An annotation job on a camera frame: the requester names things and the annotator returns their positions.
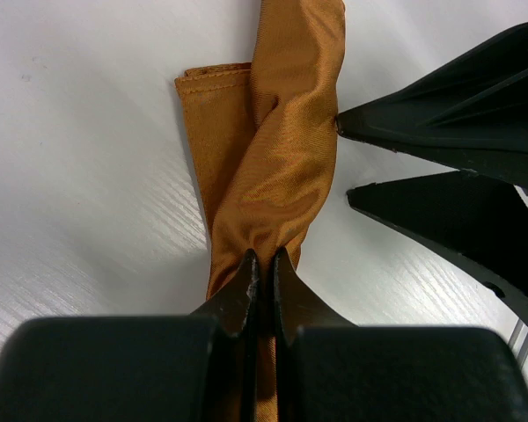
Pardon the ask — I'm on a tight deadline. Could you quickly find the orange cloth napkin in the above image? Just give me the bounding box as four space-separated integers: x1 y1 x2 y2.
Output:
173 0 347 422

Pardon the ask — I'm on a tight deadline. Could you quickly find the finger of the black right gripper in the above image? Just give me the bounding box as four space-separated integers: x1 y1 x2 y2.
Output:
347 171 528 326
337 22 528 190

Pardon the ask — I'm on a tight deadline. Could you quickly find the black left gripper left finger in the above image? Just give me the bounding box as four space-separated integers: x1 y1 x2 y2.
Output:
0 251 260 421

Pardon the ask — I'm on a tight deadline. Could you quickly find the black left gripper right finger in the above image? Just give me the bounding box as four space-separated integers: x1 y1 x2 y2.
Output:
270 250 528 421

